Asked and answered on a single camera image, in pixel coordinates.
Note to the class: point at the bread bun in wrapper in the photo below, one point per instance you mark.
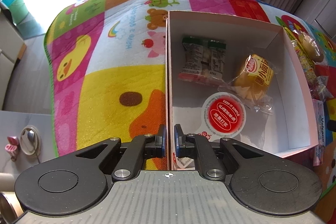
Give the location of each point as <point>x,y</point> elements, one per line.
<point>310,46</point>

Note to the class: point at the pink Volcano snack box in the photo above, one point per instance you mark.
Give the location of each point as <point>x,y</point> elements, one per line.
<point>320,121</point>

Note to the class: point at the red round lid cup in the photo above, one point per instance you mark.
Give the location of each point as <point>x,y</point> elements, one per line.
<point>223,115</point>

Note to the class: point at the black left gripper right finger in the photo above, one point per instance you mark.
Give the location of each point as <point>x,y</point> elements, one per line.
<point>261,181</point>

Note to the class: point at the colourful cartoon play mat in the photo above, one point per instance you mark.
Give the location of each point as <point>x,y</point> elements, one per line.
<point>108,70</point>

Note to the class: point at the teal plastic bucket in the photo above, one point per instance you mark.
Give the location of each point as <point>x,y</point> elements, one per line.
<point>17,8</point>

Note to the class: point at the pile of colourful snack packets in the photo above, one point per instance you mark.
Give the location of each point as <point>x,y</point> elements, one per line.
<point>317,81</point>

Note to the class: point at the white pink cardboard box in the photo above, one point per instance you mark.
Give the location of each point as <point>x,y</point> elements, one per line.
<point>289,130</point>

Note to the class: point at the beige cabinet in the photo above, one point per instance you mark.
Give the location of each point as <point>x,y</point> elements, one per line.
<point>12,49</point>

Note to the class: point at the metal spoon on dish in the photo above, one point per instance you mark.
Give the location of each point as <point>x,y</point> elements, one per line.
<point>30,142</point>

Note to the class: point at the yellow small bread packet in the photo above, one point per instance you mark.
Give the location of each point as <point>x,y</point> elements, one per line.
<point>252,82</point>

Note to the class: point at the green pink snack packet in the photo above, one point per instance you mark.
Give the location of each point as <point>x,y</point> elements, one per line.
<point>205,61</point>

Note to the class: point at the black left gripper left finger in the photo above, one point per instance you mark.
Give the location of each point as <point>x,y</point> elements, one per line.
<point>78,181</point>

